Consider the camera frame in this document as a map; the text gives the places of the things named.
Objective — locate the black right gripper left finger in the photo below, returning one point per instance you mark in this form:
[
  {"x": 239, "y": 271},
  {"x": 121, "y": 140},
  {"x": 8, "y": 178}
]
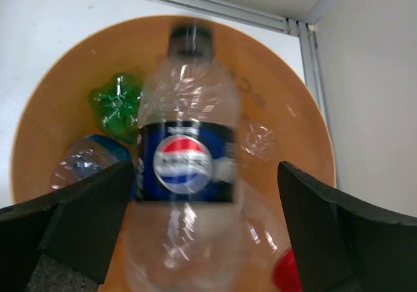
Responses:
[{"x": 64, "y": 240}]

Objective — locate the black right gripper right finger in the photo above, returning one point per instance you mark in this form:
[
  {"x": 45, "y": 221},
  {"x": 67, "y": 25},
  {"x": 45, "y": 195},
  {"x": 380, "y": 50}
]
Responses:
[{"x": 342, "y": 243}]

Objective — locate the clear bottle red label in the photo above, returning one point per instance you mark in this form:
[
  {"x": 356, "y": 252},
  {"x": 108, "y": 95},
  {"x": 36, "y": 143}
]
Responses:
[{"x": 268, "y": 258}]

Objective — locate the clear bottle blue label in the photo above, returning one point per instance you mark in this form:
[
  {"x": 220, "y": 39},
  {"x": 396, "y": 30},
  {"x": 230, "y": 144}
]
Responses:
[{"x": 87, "y": 157}]

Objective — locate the dark bottle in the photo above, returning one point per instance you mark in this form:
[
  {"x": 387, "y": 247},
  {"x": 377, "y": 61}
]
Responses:
[{"x": 183, "y": 230}]

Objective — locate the green plastic bottle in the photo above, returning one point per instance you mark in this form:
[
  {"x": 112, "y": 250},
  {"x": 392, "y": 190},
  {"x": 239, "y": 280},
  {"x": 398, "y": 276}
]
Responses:
[{"x": 115, "y": 106}]

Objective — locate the orange plastic bin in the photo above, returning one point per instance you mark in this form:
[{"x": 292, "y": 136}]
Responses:
[{"x": 271, "y": 94}]

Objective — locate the aluminium frame rail left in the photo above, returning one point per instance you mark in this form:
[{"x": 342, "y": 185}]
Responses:
[{"x": 312, "y": 73}]

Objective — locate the aluminium frame rail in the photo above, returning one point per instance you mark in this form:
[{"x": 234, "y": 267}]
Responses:
[
  {"x": 238, "y": 13},
  {"x": 312, "y": 73}
]

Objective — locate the aluminium frame rail back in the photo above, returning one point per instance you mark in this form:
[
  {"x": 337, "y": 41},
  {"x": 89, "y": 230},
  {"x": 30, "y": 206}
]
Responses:
[{"x": 238, "y": 13}]

